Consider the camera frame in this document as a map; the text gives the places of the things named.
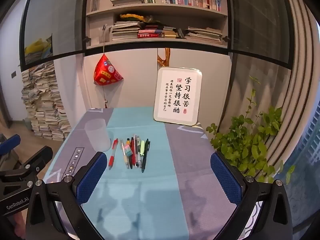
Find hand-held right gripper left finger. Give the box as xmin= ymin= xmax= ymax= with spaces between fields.
xmin=26 ymin=151 xmax=108 ymax=240

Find red hanging pouch ornament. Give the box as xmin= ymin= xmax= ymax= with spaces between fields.
xmin=94 ymin=25 xmax=124 ymax=108

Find white pen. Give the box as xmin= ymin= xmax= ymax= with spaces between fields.
xmin=134 ymin=134 xmax=139 ymax=167

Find clear pen with beige grip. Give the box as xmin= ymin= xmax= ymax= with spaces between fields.
xmin=120 ymin=140 xmax=130 ymax=170

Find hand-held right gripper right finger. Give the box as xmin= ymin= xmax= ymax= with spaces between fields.
xmin=210 ymin=151 xmax=293 ymax=240

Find framed calligraphy sign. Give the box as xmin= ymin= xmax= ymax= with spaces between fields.
xmin=153 ymin=67 xmax=202 ymax=127

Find green potted plant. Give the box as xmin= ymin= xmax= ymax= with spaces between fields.
xmin=206 ymin=76 xmax=295 ymax=184

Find stack of red books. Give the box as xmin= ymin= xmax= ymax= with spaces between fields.
xmin=137 ymin=25 xmax=163 ymax=39

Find grey bookshelf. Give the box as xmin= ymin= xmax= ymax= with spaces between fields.
xmin=85 ymin=0 xmax=229 ymax=49

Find stack of newspapers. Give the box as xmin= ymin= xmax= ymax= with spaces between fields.
xmin=21 ymin=61 xmax=72 ymax=140

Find yellow artificial flowers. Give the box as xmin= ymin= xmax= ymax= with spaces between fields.
xmin=119 ymin=14 xmax=145 ymax=22

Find beige striped curtain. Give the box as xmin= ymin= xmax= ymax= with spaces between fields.
xmin=262 ymin=0 xmax=320 ymax=233

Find stack of magazines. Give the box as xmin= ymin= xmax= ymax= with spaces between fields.
xmin=111 ymin=21 xmax=139 ymax=41
xmin=185 ymin=26 xmax=223 ymax=43
xmin=111 ymin=0 xmax=142 ymax=7

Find red utility knife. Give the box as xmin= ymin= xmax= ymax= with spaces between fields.
xmin=130 ymin=137 xmax=136 ymax=167

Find dark glass cabinet door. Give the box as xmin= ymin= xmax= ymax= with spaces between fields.
xmin=225 ymin=0 xmax=294 ymax=69
xmin=20 ymin=0 xmax=87 ymax=72

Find stack of thin books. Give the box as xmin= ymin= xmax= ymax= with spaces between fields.
xmin=162 ymin=26 xmax=184 ymax=39

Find frosted plastic cup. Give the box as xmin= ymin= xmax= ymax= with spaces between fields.
xmin=84 ymin=119 xmax=111 ymax=152

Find red pen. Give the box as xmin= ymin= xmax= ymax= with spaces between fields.
xmin=108 ymin=138 xmax=119 ymax=171

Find gold medal with ribbon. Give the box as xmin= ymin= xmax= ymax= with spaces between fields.
xmin=157 ymin=48 xmax=171 ymax=68

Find teal and grey tablecloth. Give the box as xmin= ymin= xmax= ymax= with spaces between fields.
xmin=42 ymin=107 xmax=265 ymax=240

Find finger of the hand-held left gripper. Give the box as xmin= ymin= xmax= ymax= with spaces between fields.
xmin=0 ymin=146 xmax=53 ymax=180
xmin=0 ymin=134 xmax=21 ymax=157

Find orange pen with black grip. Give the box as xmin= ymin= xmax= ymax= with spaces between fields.
xmin=127 ymin=137 xmax=133 ymax=169

